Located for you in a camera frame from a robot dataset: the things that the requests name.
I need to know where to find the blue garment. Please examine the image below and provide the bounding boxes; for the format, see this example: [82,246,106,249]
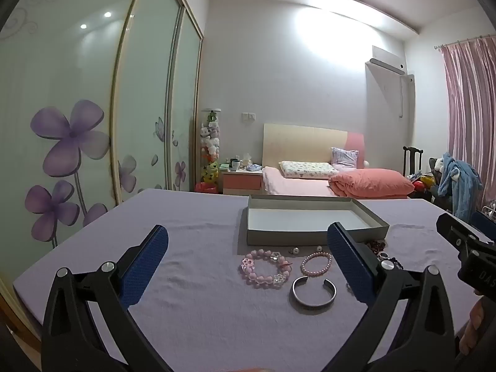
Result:
[438,152,484,221]

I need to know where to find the pale purple pillow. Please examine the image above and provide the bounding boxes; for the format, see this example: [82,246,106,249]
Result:
[330,147,359,170]

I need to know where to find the wardrobe with purple flower doors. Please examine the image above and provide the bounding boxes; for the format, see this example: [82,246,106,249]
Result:
[0,0,205,342]

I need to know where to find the white pipe cover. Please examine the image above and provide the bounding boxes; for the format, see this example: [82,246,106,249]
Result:
[398,73,413,119]

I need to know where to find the grey cardboard box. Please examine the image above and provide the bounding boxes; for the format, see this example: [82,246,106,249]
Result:
[246,195,390,246]

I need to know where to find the dark wooden chair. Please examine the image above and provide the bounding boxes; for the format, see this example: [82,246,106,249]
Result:
[402,146,423,181]

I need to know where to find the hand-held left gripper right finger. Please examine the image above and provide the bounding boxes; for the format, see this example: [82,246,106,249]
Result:
[326,222,456,372]

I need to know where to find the red and yellow toy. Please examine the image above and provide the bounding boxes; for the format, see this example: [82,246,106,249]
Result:
[411,174,436,194]

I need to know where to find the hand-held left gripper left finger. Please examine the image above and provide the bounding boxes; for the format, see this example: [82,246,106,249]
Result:
[41,225,173,372]

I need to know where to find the white patterned pillow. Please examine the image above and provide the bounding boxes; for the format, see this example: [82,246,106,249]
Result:
[278,161,339,180]

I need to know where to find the person's right hand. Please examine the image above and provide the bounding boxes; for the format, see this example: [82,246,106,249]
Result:
[458,299,489,357]

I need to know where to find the silver cuff bangle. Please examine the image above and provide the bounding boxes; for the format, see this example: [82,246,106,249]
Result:
[292,275,338,313]

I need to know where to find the curtain rod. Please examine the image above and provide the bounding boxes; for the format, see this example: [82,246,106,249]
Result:
[434,35,496,50]

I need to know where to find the purple tablecloth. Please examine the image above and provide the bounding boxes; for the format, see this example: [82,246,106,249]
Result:
[11,188,481,372]

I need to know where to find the chunky pink bead bracelet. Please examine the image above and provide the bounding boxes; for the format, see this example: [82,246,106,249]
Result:
[240,250,294,290]

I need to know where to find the small pale pearl bracelet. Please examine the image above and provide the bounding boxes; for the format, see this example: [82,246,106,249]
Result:
[301,252,334,277]

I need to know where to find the clear tube of plush toys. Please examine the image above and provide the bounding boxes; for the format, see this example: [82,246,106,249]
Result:
[198,108,221,184]

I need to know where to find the folded pink quilt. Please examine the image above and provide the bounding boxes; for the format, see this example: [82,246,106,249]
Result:
[329,168,415,198]

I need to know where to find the white air conditioner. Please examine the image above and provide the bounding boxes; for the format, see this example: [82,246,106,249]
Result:
[369,45,406,75]

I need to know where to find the dark red bead necklace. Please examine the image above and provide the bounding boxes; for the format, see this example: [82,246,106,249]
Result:
[366,239,389,258]

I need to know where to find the bed with cream headboard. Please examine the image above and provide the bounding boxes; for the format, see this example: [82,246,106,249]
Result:
[260,123,412,199]

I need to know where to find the pink and cream nightstand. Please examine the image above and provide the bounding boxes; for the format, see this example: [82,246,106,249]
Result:
[222,168,264,196]

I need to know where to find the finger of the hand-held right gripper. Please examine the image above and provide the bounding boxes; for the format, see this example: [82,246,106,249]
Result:
[436,213,485,258]
[470,211,496,243]

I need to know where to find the pink curtain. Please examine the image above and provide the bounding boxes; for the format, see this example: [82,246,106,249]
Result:
[442,39,496,218]

